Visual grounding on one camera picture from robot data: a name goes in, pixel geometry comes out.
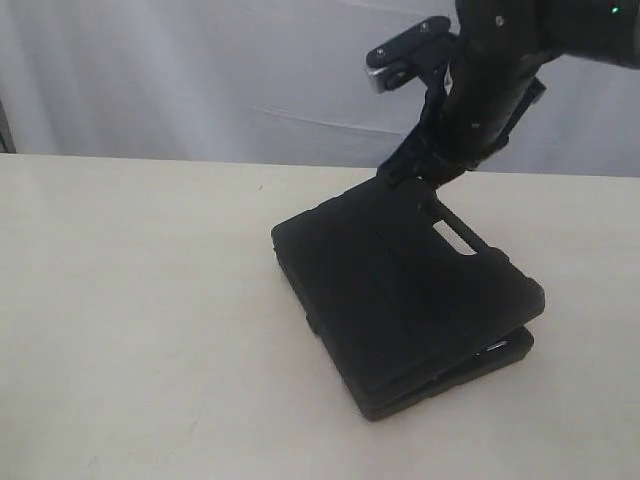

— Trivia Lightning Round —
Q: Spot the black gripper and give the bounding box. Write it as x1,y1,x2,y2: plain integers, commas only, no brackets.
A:
377,37,546,190

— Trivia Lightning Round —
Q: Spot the black plastic tool case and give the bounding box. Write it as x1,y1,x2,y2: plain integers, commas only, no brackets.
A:
271,178,545,421

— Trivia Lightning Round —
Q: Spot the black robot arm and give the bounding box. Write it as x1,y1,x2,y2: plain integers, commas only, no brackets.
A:
365,0,639,188

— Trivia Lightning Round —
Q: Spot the white backdrop curtain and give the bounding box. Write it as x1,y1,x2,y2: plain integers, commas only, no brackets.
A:
0,0,640,178

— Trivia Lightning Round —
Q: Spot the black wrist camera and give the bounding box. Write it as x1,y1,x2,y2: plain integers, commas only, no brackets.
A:
365,16,457,94

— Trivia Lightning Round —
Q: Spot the claw hammer black handle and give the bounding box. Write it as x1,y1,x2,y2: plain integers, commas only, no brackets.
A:
483,340,509,353

